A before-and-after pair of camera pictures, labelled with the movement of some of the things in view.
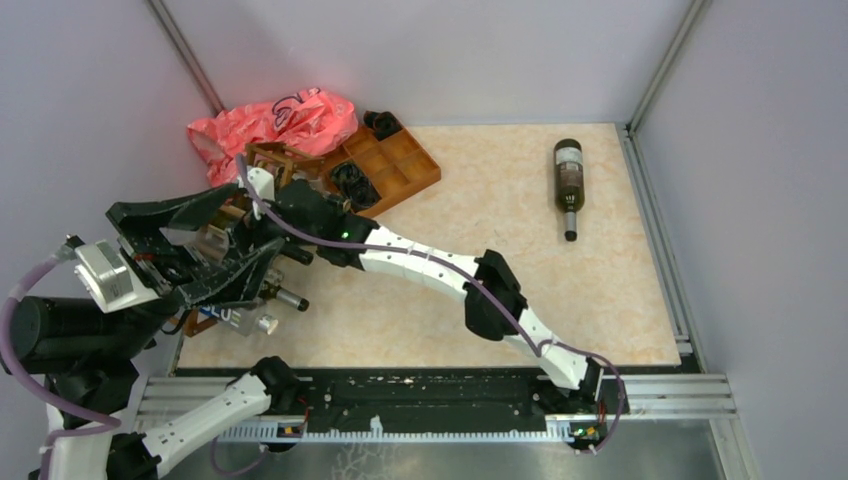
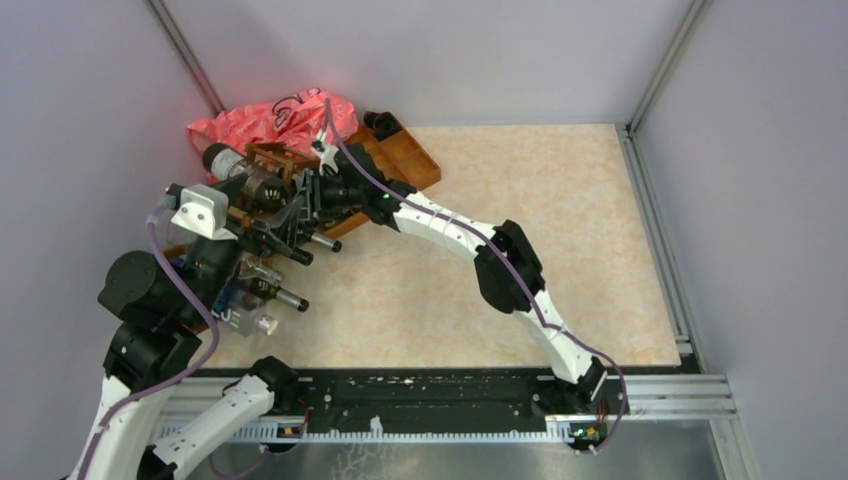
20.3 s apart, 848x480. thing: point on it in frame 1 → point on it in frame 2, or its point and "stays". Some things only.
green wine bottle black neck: [297, 254] stays
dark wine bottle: [569, 182] → [248, 182]
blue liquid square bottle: [244, 321] stays
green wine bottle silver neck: [271, 291] stays
